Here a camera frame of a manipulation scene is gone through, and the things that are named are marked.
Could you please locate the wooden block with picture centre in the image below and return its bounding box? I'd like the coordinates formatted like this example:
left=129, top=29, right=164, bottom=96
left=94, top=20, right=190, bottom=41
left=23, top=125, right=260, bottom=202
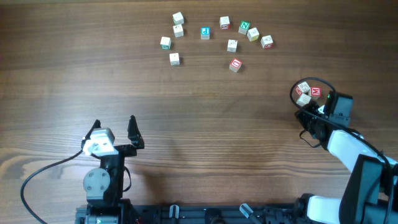
left=227, top=39, right=238, bottom=52

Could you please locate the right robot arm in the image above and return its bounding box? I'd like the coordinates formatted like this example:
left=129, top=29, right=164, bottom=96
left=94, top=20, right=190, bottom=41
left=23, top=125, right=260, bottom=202
left=292, top=92, right=397, bottom=223

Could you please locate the wooden block red side right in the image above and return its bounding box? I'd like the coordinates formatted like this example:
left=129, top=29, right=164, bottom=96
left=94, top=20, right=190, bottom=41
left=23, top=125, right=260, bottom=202
left=261, top=35, right=274, bottom=49

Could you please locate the red letter M block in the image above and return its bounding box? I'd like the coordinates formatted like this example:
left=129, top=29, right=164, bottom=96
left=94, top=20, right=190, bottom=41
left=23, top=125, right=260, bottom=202
left=308, top=86, right=322, bottom=100

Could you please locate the wooden block teal side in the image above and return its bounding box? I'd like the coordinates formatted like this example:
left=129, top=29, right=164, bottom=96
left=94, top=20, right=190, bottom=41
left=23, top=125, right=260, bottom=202
left=296, top=93, right=312, bottom=106

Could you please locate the plain wooden block top left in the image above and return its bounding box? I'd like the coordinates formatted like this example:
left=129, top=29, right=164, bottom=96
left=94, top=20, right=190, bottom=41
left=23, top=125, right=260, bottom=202
left=172, top=12, right=184, bottom=25

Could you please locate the right black camera cable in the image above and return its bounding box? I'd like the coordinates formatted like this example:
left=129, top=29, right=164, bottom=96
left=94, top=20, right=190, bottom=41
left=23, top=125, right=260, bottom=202
left=289, top=77, right=396, bottom=224

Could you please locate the plain wooden block red side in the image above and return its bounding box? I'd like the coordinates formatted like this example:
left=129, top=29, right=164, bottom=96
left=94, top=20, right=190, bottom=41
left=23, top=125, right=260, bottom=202
left=295, top=82, right=310, bottom=95

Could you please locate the wooden block yellow side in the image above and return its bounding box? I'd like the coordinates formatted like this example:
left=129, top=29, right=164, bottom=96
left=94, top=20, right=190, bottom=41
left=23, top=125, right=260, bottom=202
left=247, top=27, right=259, bottom=42

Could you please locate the black camera cable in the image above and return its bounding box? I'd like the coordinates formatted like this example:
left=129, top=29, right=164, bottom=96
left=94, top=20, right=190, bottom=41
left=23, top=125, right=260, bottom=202
left=19, top=148, right=85, bottom=224
left=289, top=77, right=396, bottom=224

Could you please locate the red letter A block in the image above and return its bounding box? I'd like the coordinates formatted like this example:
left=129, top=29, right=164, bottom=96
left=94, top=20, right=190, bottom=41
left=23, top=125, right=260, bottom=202
left=169, top=53, right=180, bottom=66

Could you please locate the wooden block with tree picture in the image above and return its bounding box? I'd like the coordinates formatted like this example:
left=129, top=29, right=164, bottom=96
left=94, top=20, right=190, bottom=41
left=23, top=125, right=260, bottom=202
left=173, top=24, right=184, bottom=38

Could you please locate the wooden block red side top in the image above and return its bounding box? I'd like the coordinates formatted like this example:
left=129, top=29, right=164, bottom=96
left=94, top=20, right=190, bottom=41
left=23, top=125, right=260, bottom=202
left=220, top=16, right=231, bottom=30

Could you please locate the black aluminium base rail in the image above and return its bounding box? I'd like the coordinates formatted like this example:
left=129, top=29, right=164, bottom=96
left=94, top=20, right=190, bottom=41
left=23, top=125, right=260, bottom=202
left=75, top=204, right=312, bottom=224

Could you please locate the green letter N block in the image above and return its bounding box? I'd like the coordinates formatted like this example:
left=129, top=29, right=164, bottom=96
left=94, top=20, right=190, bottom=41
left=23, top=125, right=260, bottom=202
left=238, top=21, right=250, bottom=35

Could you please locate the left black camera cable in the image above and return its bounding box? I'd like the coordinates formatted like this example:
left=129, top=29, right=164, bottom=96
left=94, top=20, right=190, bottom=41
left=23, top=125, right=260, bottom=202
left=19, top=148, right=85, bottom=224

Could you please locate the blue letter P block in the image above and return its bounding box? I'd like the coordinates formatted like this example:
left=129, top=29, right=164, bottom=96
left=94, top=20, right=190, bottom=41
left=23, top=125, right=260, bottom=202
left=200, top=27, right=210, bottom=40

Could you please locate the red letter U block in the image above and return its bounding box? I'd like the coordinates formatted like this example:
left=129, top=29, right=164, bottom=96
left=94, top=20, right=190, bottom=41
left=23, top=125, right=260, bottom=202
left=229, top=58, right=242, bottom=72

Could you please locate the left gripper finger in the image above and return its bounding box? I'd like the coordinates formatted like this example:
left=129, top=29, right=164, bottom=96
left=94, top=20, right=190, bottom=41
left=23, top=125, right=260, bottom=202
left=81, top=119, right=101, bottom=148
left=127, top=115, right=144, bottom=149

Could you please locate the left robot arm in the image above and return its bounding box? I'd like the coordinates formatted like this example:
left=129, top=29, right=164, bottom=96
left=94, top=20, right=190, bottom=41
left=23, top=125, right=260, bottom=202
left=75, top=115, right=144, bottom=224

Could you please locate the wooden block green side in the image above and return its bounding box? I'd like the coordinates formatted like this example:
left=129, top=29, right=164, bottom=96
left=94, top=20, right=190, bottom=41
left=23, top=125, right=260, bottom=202
left=160, top=37, right=172, bottom=50

